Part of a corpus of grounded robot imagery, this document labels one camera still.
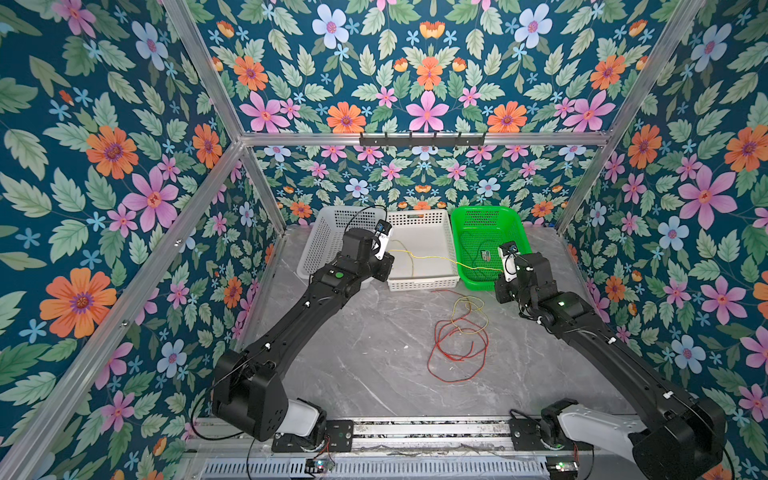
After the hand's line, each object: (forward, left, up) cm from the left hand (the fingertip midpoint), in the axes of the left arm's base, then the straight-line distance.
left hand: (388, 250), depth 81 cm
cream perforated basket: (+18, -13, -22) cm, 31 cm away
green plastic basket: (+28, -36, -25) cm, 52 cm away
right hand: (-7, -33, -3) cm, 34 cm away
